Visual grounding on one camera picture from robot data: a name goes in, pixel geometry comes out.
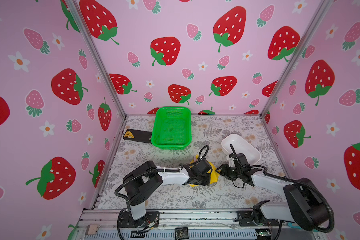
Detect yellow paper napkin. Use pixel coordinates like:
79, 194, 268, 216
191, 155, 219, 185

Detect green plastic basket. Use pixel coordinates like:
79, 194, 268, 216
151, 107, 192, 150

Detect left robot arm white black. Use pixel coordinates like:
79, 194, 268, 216
115, 145, 213, 221

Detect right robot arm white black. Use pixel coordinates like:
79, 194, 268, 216
217, 145, 335, 233

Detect white plastic tray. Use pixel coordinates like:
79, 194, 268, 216
221, 134, 262, 165

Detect small black circuit board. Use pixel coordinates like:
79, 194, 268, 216
175, 227, 190, 240

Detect black box yellow label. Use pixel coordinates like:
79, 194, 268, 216
123, 129, 152, 144

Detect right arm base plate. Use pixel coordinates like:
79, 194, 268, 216
234, 210, 279, 227

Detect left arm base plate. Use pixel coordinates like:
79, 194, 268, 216
118, 211, 160, 228

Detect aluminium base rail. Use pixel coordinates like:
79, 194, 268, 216
69, 209, 330, 240

